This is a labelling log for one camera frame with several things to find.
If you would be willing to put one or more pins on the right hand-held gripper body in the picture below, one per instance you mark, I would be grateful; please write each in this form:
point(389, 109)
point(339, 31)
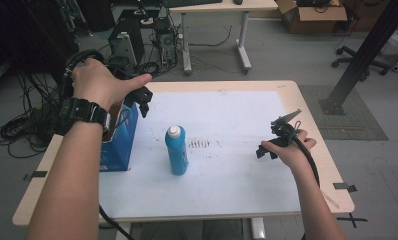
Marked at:
point(283, 131)

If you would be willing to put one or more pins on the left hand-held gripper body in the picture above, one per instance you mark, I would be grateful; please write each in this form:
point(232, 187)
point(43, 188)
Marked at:
point(141, 95)

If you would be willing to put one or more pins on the person's right hand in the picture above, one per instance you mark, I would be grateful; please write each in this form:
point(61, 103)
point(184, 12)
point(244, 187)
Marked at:
point(292, 153)

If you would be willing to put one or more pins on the person's left hand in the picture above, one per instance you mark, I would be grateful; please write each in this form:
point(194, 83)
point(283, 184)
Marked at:
point(97, 81)

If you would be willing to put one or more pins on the white table mat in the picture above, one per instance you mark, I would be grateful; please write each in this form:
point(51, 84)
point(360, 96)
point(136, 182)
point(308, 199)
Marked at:
point(227, 173)

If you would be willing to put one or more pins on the blue cardboard box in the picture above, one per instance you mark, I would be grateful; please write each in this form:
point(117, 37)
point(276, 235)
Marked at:
point(120, 146)

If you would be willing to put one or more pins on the light wooden table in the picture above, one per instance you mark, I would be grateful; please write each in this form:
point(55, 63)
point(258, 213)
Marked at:
point(317, 160)

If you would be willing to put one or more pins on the blue bottle with white cap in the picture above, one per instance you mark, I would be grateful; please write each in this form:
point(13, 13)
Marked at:
point(177, 151)

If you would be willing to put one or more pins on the small black computer case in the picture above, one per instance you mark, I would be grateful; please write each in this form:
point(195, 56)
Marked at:
point(165, 41)

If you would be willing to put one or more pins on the black wrist watch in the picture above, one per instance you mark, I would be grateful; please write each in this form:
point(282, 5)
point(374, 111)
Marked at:
point(82, 111)

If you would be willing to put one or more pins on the grey floor mat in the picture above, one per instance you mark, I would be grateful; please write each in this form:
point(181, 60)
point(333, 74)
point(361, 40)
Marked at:
point(347, 113)

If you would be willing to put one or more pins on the black tape strip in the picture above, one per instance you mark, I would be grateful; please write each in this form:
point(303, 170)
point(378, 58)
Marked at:
point(36, 174)
point(344, 187)

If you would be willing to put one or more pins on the black office chair base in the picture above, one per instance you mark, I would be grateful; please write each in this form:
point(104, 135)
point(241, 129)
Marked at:
point(357, 60)

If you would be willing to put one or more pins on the black keyboard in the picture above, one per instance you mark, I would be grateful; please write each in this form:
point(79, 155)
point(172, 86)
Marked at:
point(190, 2)

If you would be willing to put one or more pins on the white desk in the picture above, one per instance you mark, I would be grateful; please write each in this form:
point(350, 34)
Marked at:
point(220, 6)

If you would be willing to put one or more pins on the open brown cardboard box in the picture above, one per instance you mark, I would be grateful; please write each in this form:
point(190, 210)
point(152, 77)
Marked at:
point(312, 15)

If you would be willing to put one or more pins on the black metal post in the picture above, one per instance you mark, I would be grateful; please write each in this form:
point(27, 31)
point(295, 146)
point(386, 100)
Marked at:
point(363, 56)

